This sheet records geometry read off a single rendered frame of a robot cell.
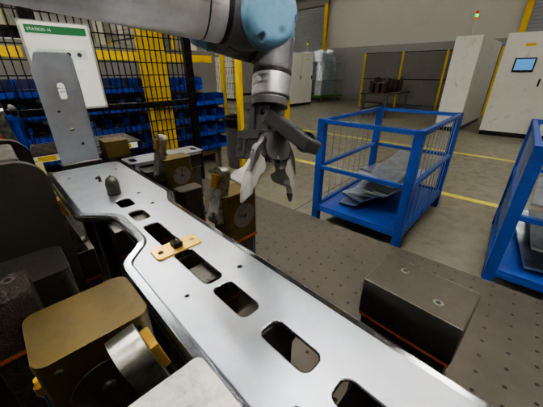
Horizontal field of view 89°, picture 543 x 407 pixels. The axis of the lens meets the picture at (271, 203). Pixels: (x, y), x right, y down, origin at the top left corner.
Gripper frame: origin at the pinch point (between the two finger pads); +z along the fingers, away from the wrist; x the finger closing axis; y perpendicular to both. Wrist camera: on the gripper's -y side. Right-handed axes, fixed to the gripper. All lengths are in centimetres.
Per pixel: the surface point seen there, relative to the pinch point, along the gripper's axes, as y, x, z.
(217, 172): 11.7, 4.1, -5.4
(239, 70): 204, -182, -123
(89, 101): 103, -2, -32
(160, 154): 44.6, -1.5, -9.6
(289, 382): -19.8, 19.9, 15.5
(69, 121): 79, 12, -19
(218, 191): 11.5, 3.7, -1.3
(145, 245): 14.4, 17.6, 8.8
